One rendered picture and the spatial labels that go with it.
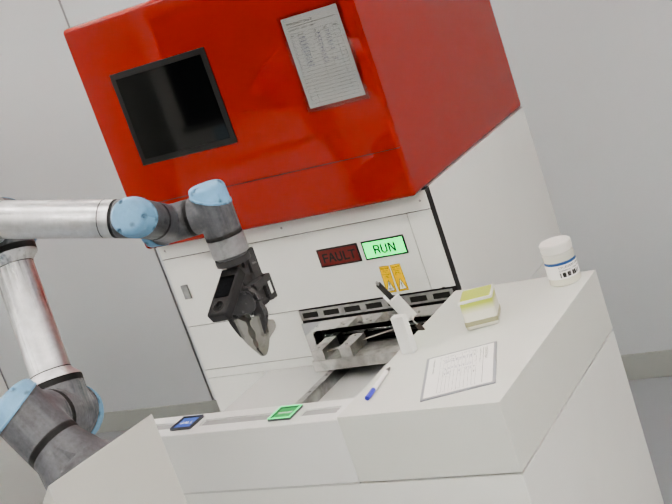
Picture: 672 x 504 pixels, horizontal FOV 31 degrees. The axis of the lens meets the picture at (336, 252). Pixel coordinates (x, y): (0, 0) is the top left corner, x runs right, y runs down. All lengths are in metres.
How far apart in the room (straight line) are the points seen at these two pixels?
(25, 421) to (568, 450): 1.05
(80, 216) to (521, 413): 0.90
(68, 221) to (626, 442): 1.30
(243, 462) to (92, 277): 3.09
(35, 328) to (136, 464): 0.37
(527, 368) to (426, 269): 0.63
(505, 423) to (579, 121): 2.17
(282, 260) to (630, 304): 1.72
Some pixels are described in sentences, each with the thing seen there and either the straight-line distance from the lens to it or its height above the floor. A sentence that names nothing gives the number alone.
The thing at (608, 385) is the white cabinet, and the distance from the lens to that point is 2.75.
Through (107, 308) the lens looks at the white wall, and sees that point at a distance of 5.62.
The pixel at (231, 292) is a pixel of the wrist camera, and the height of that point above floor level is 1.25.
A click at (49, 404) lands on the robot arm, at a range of 2.42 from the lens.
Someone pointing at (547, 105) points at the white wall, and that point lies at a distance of 4.30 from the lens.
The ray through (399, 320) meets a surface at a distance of 2.58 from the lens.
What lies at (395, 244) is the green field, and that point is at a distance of 2.93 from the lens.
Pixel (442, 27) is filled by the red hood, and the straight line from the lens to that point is 3.11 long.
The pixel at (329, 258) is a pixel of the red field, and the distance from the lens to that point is 3.03.
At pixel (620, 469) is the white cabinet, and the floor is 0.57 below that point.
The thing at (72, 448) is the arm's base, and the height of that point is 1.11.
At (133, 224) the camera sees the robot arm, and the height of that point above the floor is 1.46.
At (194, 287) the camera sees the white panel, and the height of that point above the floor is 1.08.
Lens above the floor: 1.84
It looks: 14 degrees down
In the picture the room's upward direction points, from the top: 19 degrees counter-clockwise
